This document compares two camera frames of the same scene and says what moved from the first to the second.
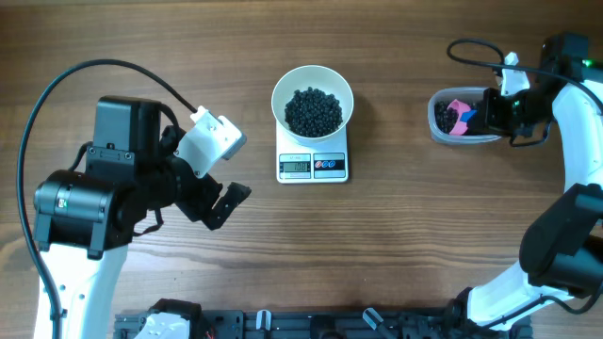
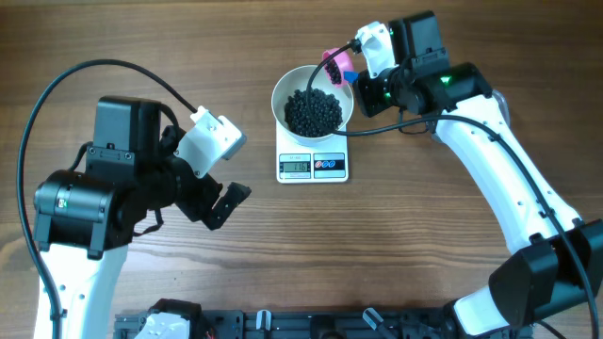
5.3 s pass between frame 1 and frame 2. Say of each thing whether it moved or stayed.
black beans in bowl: stayed
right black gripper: moved
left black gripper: stayed
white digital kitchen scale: stayed
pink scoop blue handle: moved
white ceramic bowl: stayed
